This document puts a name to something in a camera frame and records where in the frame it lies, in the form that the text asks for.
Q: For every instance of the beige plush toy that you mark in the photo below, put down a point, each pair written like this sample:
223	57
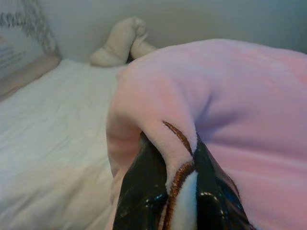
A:
117	45

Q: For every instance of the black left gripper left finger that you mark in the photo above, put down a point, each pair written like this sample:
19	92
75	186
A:
141	191

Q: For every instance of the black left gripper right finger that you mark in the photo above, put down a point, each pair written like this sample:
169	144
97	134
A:
216	203

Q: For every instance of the grey floral patterned pillow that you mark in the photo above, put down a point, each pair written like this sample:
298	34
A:
21	48

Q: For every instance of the pink plush pillow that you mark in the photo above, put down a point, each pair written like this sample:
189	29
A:
216	95

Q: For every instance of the white quilted mattress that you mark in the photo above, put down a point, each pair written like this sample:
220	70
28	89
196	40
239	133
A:
55	134

